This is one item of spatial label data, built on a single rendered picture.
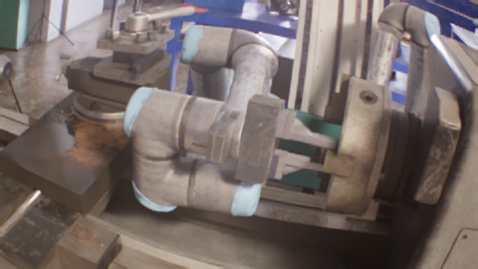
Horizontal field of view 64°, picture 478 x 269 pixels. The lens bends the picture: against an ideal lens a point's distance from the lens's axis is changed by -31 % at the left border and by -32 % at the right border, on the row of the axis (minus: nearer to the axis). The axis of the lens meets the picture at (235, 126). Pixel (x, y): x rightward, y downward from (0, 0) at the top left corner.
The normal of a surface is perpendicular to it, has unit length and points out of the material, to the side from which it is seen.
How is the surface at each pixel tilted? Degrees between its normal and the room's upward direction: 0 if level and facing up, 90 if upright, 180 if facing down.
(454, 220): 90
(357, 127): 50
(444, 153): 90
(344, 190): 100
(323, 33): 90
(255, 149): 80
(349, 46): 90
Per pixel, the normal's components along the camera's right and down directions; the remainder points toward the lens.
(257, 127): -0.24, 0.23
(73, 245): 0.11, -0.90
